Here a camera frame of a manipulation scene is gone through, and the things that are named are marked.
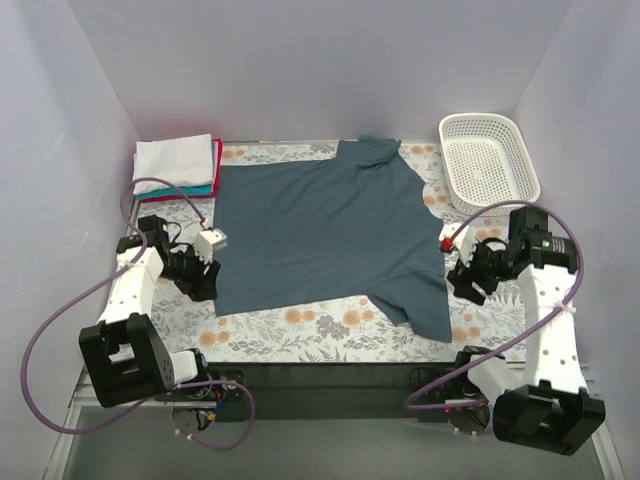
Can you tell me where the white plastic basket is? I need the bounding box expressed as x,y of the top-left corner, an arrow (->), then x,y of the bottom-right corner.
438,113 -> 541,215

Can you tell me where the red folded t shirt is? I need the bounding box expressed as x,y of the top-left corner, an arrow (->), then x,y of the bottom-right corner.
141,138 -> 224,205

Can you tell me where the blue grey t shirt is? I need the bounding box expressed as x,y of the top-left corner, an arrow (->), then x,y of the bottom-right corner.
213,137 -> 452,342

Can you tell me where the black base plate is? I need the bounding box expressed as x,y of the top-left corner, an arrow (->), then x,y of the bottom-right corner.
154,362 -> 514,424

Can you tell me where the white folded t shirt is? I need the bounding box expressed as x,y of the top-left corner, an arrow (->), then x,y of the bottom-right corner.
133,134 -> 214,187

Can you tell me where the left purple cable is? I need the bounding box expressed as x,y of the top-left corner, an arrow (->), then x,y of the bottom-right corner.
19,177 -> 257,451

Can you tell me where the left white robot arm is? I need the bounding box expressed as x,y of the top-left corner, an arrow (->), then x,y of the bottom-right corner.
79,215 -> 227,408

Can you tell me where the teal folded t shirt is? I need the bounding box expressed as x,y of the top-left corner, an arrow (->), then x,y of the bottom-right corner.
137,139 -> 220,201

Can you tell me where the floral table mat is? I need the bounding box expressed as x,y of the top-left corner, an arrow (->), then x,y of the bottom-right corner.
132,141 -> 525,363

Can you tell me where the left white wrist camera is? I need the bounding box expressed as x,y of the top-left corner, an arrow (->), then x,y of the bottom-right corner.
192,229 -> 227,264

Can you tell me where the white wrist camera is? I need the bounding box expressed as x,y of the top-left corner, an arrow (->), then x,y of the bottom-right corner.
192,229 -> 227,264
438,223 -> 477,267

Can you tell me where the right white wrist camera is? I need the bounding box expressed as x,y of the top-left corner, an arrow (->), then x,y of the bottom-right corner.
438,223 -> 477,267

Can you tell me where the aluminium frame rail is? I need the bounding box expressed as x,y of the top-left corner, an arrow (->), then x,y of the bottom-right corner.
69,362 -> 600,407

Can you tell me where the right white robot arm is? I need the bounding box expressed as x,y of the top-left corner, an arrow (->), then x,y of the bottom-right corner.
439,206 -> 606,456

